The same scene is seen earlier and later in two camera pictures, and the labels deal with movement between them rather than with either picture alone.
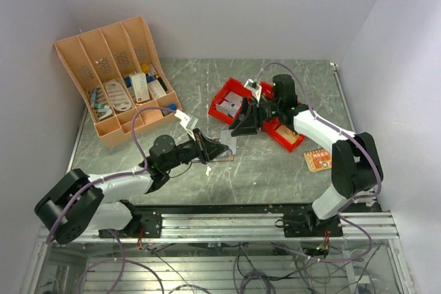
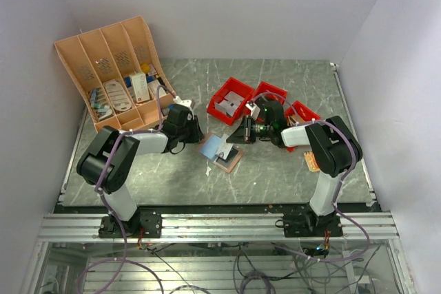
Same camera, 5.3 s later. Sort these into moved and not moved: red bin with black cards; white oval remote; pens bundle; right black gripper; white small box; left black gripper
Moved: left black gripper; right black gripper
Not moved: pens bundle; white oval remote; red bin with black cards; white small box
